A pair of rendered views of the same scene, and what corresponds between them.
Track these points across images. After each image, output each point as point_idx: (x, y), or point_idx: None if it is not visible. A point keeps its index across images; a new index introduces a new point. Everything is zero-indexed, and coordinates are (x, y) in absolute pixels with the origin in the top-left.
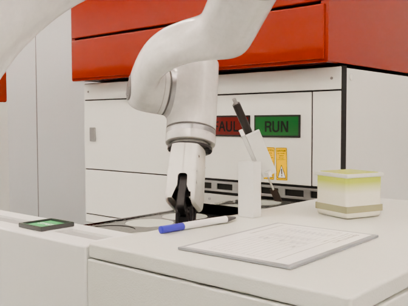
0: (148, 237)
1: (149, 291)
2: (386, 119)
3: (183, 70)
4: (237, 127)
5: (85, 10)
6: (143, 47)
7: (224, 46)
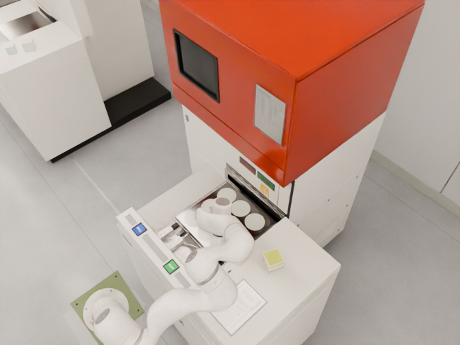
0: None
1: (199, 320)
2: (320, 173)
3: (216, 213)
4: (250, 169)
5: (176, 75)
6: (199, 218)
7: None
